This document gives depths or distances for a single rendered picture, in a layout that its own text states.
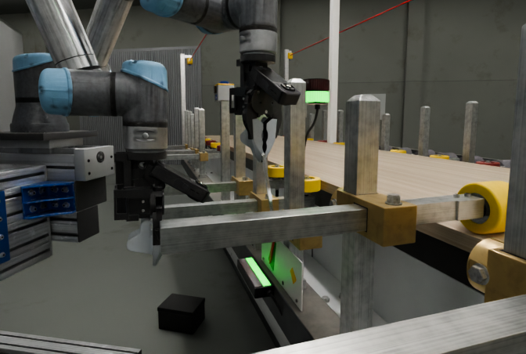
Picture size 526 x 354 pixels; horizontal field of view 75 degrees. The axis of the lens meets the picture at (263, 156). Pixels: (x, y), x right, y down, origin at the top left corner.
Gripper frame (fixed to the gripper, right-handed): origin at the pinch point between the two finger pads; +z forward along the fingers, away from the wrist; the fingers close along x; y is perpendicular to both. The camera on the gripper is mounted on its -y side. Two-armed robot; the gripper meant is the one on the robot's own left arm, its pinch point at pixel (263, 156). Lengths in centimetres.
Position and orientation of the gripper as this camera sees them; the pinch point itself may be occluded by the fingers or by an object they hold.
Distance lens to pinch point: 69.1
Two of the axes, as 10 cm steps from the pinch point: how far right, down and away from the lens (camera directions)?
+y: -6.2, -1.1, 7.8
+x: -7.9, 0.7, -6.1
